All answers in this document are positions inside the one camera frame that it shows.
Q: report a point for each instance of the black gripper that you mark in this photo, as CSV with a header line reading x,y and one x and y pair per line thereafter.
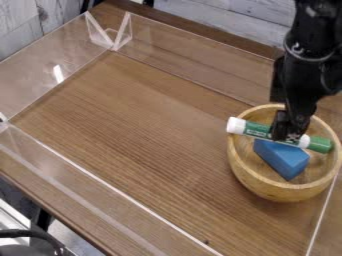
x,y
308,75

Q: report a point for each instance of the green white marker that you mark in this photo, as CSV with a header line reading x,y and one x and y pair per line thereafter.
x,y
242,127

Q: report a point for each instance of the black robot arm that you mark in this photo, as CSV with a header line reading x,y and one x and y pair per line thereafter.
x,y
317,21

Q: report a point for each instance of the brown wooden bowl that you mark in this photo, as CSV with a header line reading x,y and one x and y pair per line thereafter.
x,y
258,176

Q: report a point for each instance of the blue foam block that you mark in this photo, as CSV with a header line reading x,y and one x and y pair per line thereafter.
x,y
288,160

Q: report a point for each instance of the clear acrylic corner brace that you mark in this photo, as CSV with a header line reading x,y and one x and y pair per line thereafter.
x,y
110,38

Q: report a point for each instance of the clear acrylic tray wall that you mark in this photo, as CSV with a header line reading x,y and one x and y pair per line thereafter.
x,y
115,141

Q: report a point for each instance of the black metal table bracket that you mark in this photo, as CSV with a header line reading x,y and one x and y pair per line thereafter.
x,y
43,220

